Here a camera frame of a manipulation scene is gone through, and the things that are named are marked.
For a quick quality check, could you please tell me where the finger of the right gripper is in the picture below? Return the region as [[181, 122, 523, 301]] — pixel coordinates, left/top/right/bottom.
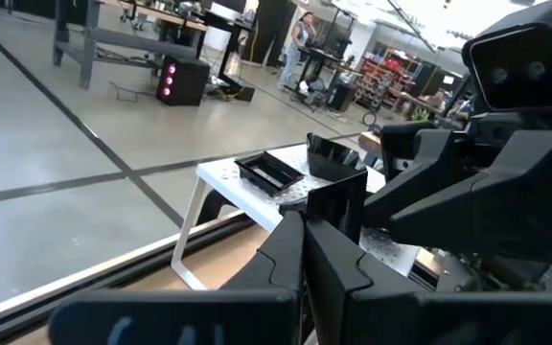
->
[[390, 129, 552, 269], [364, 120, 473, 229]]

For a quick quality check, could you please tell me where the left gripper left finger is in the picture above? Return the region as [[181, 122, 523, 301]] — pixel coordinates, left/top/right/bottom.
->
[[48, 209, 305, 345]]

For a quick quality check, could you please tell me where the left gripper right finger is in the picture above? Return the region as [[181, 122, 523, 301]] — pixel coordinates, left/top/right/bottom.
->
[[304, 218, 552, 345]]

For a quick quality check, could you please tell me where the black square mini plate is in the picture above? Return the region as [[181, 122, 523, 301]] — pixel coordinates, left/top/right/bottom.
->
[[279, 170, 369, 246], [233, 150, 306, 197]]

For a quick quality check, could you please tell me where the black wavy-edged mini plate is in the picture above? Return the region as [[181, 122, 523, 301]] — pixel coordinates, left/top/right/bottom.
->
[[306, 132, 369, 184]]

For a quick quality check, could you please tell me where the red storage shelving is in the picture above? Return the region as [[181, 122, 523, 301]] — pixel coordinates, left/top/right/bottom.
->
[[356, 47, 419, 112]]

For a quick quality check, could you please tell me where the white perforated riser shelf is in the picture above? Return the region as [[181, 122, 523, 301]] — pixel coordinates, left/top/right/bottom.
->
[[170, 142, 430, 292]]

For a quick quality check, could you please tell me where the black standing desk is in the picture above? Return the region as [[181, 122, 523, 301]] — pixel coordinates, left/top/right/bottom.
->
[[297, 45, 354, 112]]

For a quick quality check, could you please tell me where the person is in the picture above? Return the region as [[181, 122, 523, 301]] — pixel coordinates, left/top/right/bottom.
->
[[278, 10, 316, 92]]

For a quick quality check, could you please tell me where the black computer tower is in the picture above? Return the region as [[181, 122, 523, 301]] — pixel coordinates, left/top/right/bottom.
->
[[155, 56, 211, 107]]

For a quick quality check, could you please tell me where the grey metal workbench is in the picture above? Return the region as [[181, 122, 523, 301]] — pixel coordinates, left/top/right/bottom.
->
[[53, 0, 210, 90]]

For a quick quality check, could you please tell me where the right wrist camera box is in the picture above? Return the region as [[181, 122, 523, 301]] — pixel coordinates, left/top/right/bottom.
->
[[461, 0, 552, 115]]

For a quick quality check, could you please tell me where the black aluminium table frame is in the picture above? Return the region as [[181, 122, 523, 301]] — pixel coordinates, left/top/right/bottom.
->
[[0, 210, 454, 345]]

